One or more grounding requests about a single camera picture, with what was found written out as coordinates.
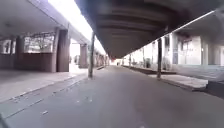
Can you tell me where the dark canopy pole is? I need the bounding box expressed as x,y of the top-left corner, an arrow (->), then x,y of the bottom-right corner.
87,31 -> 96,80
156,37 -> 163,80

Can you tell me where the grey concrete path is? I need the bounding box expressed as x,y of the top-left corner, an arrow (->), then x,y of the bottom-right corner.
0,65 -> 224,128

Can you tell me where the walkway canopy roof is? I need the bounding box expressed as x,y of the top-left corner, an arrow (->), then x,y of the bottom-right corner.
74,0 -> 224,60

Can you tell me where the concrete building with columns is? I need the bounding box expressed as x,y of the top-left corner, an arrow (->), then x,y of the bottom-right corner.
0,0 -> 111,74

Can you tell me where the raised grey pavement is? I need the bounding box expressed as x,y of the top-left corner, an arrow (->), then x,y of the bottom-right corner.
148,73 -> 210,92

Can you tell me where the pale building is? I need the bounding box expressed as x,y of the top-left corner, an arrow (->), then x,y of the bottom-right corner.
121,9 -> 224,76

